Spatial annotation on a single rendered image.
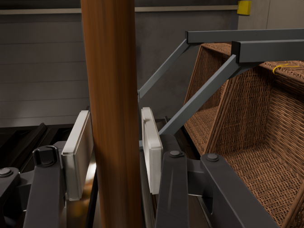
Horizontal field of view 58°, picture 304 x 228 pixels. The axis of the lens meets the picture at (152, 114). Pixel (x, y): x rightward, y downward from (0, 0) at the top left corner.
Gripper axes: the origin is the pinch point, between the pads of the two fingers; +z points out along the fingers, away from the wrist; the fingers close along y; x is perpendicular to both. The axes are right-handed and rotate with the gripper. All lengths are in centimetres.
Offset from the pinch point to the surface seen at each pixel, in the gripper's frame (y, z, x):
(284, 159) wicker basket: 60, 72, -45
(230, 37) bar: 41, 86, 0
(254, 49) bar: 27.4, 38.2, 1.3
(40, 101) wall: -93, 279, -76
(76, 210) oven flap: -18, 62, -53
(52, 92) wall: -80, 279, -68
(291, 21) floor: 119, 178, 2
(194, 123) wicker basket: 40, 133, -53
